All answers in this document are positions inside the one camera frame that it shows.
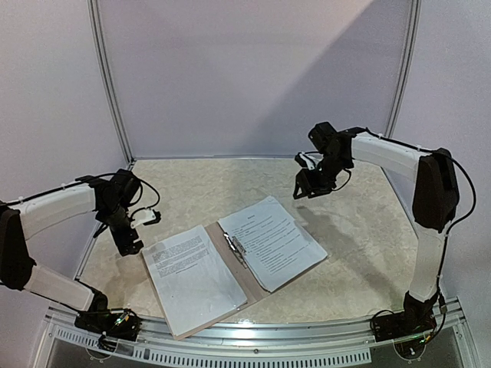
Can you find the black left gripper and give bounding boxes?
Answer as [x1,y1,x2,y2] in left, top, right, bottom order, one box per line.
[100,202,143,255]

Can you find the white paper stack remainder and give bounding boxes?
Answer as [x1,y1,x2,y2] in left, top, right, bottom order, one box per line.
[218,196,328,293]

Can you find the brown plastic folder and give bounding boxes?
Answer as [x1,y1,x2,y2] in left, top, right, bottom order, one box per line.
[162,222,271,340]

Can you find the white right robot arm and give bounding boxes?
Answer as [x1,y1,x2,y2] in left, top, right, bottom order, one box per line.
[293,122,467,334]

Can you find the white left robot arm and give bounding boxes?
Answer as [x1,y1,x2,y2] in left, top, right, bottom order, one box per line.
[1,169,143,333]

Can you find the metal folder clip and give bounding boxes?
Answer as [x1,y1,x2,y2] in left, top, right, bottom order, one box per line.
[223,232,248,268]

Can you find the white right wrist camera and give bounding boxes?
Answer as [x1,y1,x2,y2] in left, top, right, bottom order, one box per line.
[294,151,319,171]

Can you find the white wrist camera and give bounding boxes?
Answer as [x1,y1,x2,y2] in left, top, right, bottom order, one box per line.
[130,207,161,228]
[294,151,319,171]

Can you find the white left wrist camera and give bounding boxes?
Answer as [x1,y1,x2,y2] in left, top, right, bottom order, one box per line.
[130,207,161,228]

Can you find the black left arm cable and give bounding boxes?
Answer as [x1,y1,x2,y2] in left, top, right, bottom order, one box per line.
[11,174,162,215]

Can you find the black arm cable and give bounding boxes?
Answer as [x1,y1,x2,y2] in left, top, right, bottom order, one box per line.
[11,174,162,215]
[360,128,479,319]

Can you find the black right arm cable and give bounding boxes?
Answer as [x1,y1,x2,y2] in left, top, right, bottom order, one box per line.
[360,128,479,319]

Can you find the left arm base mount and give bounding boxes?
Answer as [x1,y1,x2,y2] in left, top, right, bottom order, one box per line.
[74,308,143,352]

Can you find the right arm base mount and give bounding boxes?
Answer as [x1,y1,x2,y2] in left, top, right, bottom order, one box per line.
[369,307,447,345]

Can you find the right aluminium frame post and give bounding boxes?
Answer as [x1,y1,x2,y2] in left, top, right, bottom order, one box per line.
[384,0,422,138]

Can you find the aluminium frame post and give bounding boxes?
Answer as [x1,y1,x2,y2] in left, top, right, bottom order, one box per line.
[87,0,135,166]
[384,0,422,138]

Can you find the left aluminium frame post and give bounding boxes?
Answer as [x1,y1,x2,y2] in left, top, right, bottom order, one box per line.
[87,0,135,166]

